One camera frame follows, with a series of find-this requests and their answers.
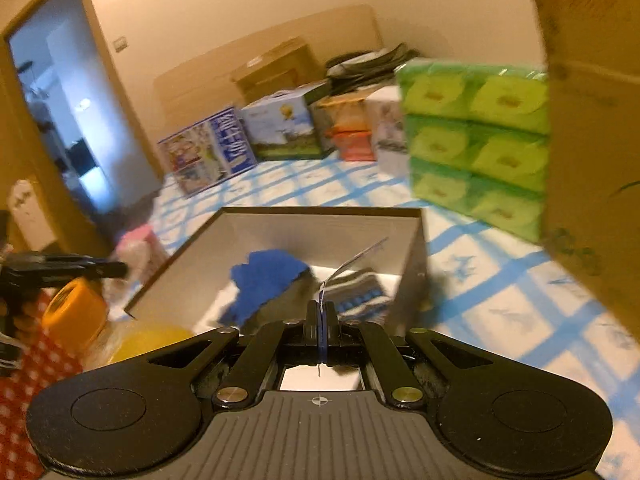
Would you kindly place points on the wooden headboard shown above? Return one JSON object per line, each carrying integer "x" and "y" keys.
{"x": 199, "y": 87}

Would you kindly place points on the lower orange food box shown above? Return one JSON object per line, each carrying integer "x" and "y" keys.
{"x": 354, "y": 146}

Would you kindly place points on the blue knit sock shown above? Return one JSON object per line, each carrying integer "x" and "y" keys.
{"x": 266, "y": 276}

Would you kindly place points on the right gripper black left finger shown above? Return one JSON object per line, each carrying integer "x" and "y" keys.
{"x": 254, "y": 369}

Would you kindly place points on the brown cardboard shoe box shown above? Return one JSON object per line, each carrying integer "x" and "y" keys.
{"x": 185, "y": 286}

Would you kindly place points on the white product box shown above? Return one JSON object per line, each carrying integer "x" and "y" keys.
{"x": 388, "y": 137}

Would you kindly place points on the orange juice bottle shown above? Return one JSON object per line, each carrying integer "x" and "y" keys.
{"x": 77, "y": 322}

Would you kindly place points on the pink lidded canister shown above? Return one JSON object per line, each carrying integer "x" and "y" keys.
{"x": 144, "y": 254}

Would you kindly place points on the brown cardboard box at headboard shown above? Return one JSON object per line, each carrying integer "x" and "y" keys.
{"x": 285, "y": 67}

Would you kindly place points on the cow picture milk box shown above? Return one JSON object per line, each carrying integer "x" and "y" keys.
{"x": 282, "y": 125}

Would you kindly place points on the black bag with cables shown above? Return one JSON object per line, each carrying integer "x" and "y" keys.
{"x": 352, "y": 71}

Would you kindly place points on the large brown cardboard box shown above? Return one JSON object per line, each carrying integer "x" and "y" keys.
{"x": 591, "y": 223}

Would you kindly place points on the wall light switch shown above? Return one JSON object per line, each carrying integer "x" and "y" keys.
{"x": 120, "y": 44}

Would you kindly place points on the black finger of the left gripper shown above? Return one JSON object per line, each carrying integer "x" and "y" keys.
{"x": 75, "y": 266}

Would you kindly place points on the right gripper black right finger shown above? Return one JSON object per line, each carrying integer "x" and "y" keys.
{"x": 384, "y": 369}

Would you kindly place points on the grey patterned knit sock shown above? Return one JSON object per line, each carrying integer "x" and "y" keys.
{"x": 358, "y": 296}

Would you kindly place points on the blue white checked bedsheet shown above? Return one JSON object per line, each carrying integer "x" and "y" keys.
{"x": 492, "y": 289}

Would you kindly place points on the upper orange food box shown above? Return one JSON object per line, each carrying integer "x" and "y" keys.
{"x": 346, "y": 112}

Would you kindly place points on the green tissue pack bundle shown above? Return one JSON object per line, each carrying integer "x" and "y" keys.
{"x": 478, "y": 140}

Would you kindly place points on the blue white milk carton box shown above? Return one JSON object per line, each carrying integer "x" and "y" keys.
{"x": 209, "y": 152}

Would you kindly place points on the orange food box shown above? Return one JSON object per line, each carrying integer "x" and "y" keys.
{"x": 354, "y": 146}
{"x": 346, "y": 112}

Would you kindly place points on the red white checked cloth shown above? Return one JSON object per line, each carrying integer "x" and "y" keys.
{"x": 43, "y": 363}

